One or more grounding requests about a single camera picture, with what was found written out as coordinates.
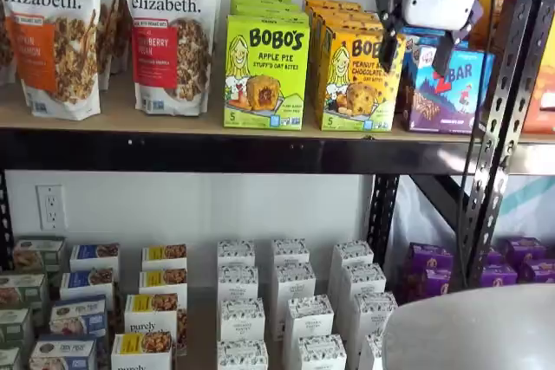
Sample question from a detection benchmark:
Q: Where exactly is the white wall outlet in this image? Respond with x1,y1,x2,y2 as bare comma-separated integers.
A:
36,184,69,231

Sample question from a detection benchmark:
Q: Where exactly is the orange brown cardboard box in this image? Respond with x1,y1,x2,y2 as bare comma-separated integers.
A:
468,0,518,49

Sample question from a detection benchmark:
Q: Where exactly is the white granola bag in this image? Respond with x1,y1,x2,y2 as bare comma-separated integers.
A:
97,0,118,91

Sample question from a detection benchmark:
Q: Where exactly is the orange Bobo's oat bites box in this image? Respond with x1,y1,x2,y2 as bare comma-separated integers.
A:
302,0,363,85
319,25,408,132
305,4,379,98
312,12,385,124

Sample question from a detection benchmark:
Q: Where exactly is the blue white granola box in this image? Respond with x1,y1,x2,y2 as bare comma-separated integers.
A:
28,334,99,370
49,295,108,339
69,243,121,276
59,269,116,302

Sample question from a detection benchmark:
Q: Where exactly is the blue purple Zbar box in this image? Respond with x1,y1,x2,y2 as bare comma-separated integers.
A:
396,40,496,135
402,33,470,51
401,25,447,37

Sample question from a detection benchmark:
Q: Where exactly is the granola bag red label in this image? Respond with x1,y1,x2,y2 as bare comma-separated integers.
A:
121,0,223,118

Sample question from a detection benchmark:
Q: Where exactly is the black metal shelf rack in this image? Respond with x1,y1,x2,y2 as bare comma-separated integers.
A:
0,0,543,293
476,0,555,289

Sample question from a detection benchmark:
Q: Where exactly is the white patterned pantry box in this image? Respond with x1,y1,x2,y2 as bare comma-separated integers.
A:
295,334,348,370
358,332,385,370
341,263,388,304
216,338,270,370
275,262,317,328
216,238,257,268
284,294,335,345
219,297,266,343
332,241,375,297
271,237,310,266
353,290,399,345
217,264,260,302

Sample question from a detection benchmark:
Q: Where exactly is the large orange box woman print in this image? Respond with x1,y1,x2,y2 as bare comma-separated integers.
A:
521,38,555,135

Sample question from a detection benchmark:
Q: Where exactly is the white box yellow label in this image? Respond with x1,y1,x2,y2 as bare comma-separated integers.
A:
141,243,188,272
110,332,174,370
124,293,188,337
138,269,189,297

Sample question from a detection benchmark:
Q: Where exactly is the translucent plastic sheet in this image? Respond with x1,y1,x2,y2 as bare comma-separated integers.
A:
388,174,555,261

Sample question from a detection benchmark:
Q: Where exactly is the white small cartons group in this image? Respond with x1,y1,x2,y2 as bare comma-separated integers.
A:
0,235,391,370

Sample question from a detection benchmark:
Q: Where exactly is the purple snack box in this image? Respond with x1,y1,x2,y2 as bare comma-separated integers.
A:
478,262,519,289
502,237,548,263
409,242,455,274
518,258,555,285
481,247,505,265
399,264,453,305

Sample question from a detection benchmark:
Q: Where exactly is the granola bag orange label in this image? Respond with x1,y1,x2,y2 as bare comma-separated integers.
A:
0,0,103,122

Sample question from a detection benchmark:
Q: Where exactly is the green granola box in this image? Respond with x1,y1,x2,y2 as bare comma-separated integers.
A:
0,273,49,328
0,308,35,362
12,236,67,276
0,347,23,370

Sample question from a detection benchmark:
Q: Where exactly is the green Bobo's oat bites box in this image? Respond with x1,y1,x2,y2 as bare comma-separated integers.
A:
229,4,310,17
223,14,310,131
229,0,302,8

